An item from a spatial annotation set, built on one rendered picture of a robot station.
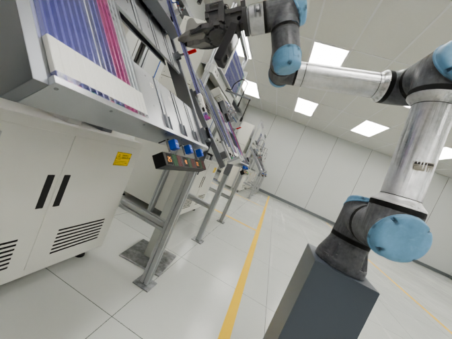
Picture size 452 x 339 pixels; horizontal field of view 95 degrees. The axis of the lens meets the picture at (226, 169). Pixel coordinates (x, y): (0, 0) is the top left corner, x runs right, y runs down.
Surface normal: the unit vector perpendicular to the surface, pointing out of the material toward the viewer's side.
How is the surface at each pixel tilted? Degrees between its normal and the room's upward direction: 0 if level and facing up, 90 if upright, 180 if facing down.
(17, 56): 90
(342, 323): 90
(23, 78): 90
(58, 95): 138
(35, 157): 90
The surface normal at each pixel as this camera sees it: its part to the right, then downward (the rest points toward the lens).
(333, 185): -0.23, -0.04
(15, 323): 0.40, -0.92
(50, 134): 0.89, 0.40
